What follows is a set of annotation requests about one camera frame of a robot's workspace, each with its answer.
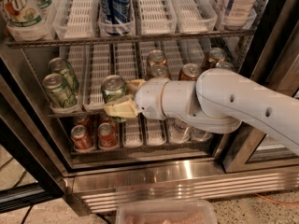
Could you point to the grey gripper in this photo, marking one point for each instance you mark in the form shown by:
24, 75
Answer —
149, 97

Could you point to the green can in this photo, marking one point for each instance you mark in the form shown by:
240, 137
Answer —
63, 67
59, 92
113, 87

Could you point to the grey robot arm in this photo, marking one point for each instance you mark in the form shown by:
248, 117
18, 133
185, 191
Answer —
217, 102

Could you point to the red can back right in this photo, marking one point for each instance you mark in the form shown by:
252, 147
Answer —
104, 118

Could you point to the red can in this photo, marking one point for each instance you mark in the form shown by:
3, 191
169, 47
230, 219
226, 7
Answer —
83, 120
104, 118
81, 138
106, 136

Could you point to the gold can front left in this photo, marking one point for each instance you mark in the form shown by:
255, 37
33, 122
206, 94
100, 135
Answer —
158, 71

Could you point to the gold can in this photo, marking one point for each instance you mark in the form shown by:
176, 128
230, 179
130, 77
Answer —
189, 72
212, 57
225, 65
158, 71
156, 57

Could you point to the red can front right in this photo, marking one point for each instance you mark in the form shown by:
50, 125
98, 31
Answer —
106, 136

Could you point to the gold can back left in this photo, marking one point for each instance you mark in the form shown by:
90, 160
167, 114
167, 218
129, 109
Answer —
156, 57

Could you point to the red can back left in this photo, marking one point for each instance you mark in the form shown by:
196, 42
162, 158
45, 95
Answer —
83, 120

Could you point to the red can front left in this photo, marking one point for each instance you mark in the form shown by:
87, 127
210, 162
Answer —
81, 138

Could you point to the gold can middle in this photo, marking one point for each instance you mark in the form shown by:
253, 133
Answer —
189, 72

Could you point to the stainless steel fridge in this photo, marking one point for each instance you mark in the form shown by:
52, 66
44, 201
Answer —
145, 165

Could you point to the gold can front right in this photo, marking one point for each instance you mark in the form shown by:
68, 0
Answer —
225, 65

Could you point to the gold can back right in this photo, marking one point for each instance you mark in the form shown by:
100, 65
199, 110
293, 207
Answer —
212, 57

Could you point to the blue pepsi bottle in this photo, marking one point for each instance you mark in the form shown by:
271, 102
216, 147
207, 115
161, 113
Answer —
116, 17

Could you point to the clear plastic container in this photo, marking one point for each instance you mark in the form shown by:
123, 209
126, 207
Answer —
166, 212

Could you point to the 7up bottle front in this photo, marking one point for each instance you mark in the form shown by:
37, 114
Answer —
25, 20

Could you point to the white label bottle right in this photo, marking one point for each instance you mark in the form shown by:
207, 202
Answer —
232, 14

